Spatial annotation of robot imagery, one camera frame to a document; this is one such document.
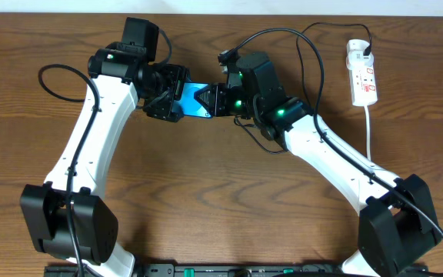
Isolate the blue screen Galaxy smartphone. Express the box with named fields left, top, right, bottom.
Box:
left=172, top=82, right=212, bottom=118

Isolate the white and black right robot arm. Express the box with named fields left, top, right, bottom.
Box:
left=194, top=52, right=441, bottom=276

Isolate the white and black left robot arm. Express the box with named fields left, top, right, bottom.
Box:
left=20, top=42, right=189, bottom=276

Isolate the white USB charger plug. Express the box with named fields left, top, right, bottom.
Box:
left=346, top=39, right=375, bottom=70

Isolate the white power strip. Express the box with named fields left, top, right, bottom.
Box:
left=347, top=61, right=378, bottom=107

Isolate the black USB charging cable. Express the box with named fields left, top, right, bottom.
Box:
left=233, top=22, right=373, bottom=155

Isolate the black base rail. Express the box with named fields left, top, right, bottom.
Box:
left=44, top=262, right=430, bottom=277

